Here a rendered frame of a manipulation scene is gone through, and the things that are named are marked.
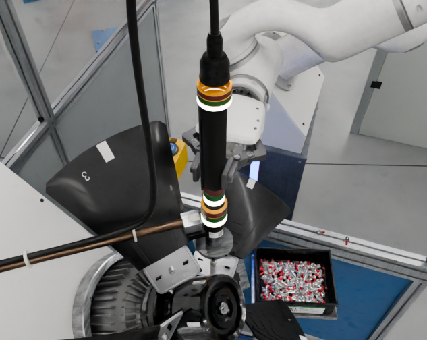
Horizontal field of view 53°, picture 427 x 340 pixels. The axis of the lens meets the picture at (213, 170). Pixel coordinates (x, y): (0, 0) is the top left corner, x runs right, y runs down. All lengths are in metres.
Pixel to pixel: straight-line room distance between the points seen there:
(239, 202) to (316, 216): 1.50
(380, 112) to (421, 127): 0.26
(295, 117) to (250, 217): 0.49
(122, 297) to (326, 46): 0.57
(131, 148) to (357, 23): 0.41
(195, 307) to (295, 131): 0.76
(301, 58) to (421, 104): 1.59
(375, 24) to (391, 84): 1.99
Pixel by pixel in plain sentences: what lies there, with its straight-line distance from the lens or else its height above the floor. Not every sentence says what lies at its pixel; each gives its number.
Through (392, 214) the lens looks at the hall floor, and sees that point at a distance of 2.58.
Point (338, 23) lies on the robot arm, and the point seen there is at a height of 1.60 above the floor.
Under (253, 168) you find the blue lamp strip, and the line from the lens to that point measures 1.14.
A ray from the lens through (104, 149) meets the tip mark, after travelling 0.74.
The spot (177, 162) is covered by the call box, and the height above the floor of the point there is 1.06.
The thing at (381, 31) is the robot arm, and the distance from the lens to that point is 0.72.
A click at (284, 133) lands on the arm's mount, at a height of 1.00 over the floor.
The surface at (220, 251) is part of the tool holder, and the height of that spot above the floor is 1.28.
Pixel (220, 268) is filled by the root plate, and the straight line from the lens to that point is 0.87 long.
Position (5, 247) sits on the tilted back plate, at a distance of 0.88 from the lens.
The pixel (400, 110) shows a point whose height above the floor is 0.25.
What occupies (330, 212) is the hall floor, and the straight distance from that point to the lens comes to 2.48.
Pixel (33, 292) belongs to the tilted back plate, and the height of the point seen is 1.20.
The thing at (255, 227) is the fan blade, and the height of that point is 1.17.
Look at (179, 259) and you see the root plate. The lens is 0.79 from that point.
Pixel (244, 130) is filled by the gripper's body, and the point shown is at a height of 1.49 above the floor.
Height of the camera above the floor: 1.95
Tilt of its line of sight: 49 degrees down
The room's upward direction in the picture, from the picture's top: straight up
